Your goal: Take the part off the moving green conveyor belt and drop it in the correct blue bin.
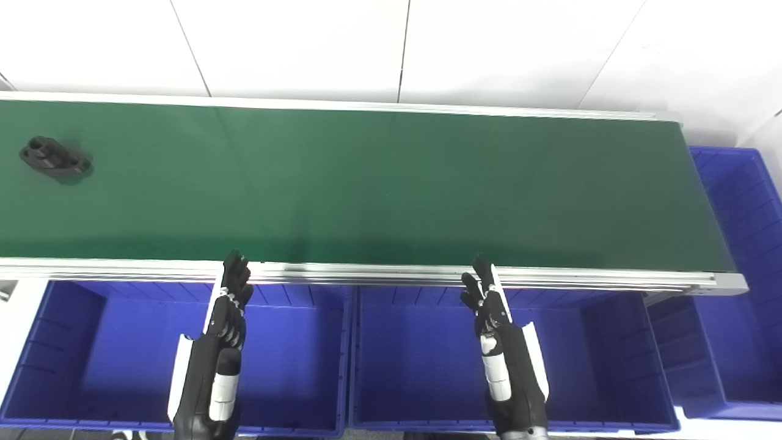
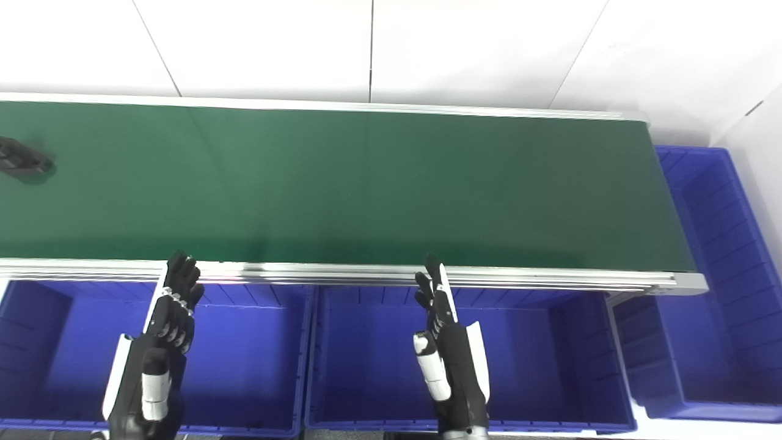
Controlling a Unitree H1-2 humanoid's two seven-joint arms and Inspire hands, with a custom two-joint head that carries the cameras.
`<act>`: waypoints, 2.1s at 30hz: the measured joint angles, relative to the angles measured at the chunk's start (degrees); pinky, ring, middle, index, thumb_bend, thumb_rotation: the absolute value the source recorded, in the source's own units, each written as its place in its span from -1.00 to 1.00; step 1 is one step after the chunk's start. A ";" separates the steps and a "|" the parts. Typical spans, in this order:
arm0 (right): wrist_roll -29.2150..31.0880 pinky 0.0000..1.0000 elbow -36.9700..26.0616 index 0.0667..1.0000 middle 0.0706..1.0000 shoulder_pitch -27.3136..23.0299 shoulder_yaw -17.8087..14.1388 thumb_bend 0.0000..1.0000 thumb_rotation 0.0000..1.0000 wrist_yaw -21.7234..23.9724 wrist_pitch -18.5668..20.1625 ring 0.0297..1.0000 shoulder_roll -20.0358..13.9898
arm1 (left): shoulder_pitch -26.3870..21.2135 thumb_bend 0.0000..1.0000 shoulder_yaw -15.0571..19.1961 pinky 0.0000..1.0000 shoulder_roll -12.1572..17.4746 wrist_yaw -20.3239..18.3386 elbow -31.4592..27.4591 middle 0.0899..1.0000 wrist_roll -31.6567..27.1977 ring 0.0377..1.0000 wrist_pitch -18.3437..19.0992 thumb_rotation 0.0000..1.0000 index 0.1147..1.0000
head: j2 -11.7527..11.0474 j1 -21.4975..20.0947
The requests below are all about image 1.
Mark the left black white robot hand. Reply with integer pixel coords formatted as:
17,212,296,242
168,249,254,440

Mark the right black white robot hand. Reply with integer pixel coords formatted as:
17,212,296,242
460,254,549,437

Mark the black flanged machine part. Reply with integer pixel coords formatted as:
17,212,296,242
19,136,93,178

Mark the blue plastic bin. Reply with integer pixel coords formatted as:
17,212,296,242
0,278,354,438
348,284,681,435
648,145,782,422

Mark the green conveyor belt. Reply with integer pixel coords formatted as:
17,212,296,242
0,100,737,274
0,92,750,298

